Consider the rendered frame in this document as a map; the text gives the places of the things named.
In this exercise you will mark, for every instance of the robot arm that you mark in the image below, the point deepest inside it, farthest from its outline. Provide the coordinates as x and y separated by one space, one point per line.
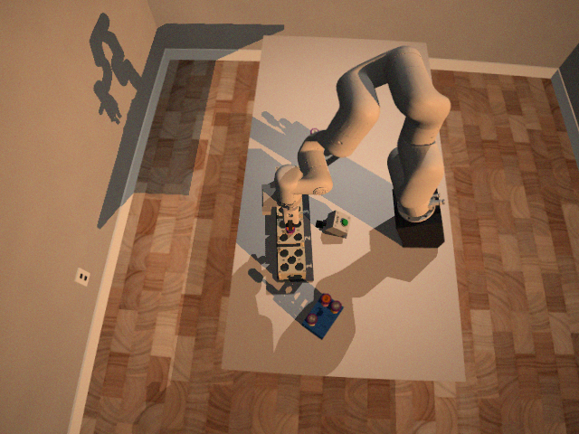
414 95

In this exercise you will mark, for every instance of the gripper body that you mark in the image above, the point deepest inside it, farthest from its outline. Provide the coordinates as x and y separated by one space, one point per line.
293 215

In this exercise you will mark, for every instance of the blue tube rack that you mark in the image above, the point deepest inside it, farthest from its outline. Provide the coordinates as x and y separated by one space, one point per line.
325 319

